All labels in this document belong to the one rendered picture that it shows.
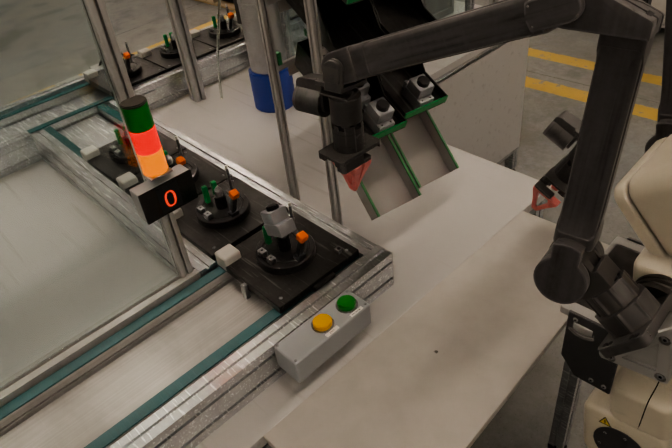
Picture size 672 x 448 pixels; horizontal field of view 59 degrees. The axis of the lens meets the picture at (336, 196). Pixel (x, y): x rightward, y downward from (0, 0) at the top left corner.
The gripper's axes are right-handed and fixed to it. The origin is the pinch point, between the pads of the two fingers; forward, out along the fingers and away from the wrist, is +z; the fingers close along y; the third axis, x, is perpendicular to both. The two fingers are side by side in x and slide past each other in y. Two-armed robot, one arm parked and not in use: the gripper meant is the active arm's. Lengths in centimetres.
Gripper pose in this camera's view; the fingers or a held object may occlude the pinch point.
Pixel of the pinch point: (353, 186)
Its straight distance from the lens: 114.6
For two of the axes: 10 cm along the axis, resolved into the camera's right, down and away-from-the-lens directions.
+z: 0.9, 8.0, 5.9
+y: -7.2, 4.6, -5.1
